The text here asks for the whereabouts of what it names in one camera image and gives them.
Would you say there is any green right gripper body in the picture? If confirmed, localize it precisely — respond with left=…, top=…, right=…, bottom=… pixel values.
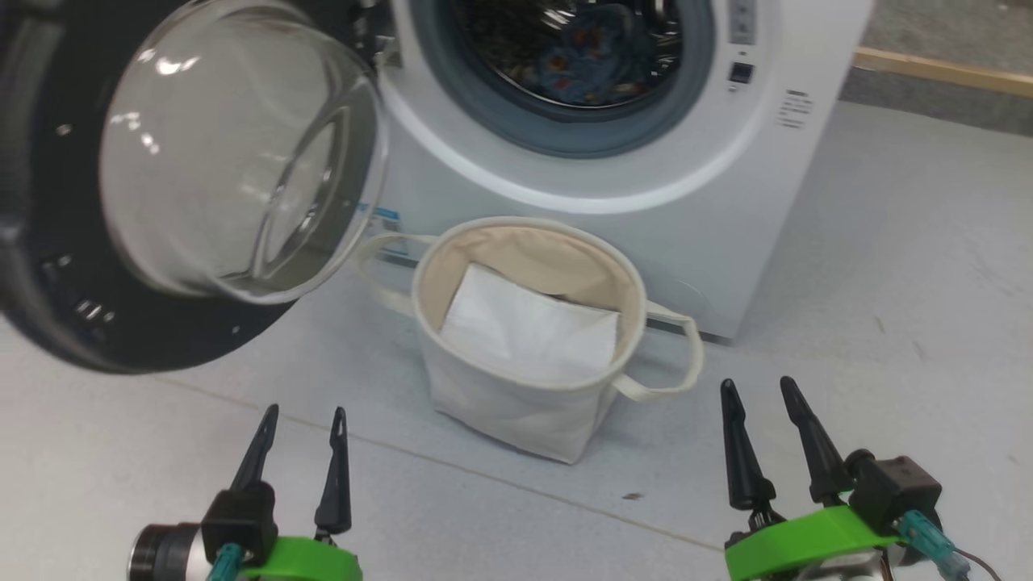
left=724, top=506, right=905, bottom=581

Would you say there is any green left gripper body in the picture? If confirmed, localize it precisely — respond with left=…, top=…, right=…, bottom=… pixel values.
left=242, top=537, right=362, bottom=581

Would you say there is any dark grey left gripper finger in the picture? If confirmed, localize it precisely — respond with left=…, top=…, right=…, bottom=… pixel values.
left=230, top=403, right=280, bottom=493
left=315, top=406, right=353, bottom=537

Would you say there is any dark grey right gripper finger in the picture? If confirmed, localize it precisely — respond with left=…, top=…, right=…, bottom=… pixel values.
left=720, top=379, right=777, bottom=511
left=780, top=376, right=854, bottom=505

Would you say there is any black round glass machine door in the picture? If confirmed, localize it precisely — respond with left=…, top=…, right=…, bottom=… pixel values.
left=0, top=0, right=391, bottom=375

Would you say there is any blue patterned garment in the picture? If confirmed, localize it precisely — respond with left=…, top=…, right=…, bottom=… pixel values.
left=531, top=3, right=672, bottom=107

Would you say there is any cream fabric laundry basket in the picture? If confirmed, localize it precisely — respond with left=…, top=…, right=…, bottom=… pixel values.
left=354, top=215, right=704, bottom=466

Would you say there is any white sheet basket liner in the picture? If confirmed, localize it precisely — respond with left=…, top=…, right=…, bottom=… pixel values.
left=439, top=262, right=621, bottom=386

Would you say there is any white washing machine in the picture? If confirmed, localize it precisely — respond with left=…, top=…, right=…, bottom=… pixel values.
left=355, top=0, right=876, bottom=345

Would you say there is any blue energy label sticker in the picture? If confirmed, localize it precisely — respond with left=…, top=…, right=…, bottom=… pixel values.
left=354, top=201, right=402, bottom=260

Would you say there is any black text label sticker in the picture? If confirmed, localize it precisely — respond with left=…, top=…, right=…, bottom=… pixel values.
left=778, top=88, right=815, bottom=131

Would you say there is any teal plug left camera cable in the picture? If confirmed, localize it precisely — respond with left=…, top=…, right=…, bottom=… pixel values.
left=205, top=541, right=244, bottom=581

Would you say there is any teal plug camera cable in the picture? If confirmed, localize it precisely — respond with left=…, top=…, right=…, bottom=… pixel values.
left=895, top=509, right=1002, bottom=581
left=205, top=541, right=244, bottom=581

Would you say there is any teal plug right camera cable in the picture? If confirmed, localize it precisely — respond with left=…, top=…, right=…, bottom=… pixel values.
left=895, top=509, right=1002, bottom=581

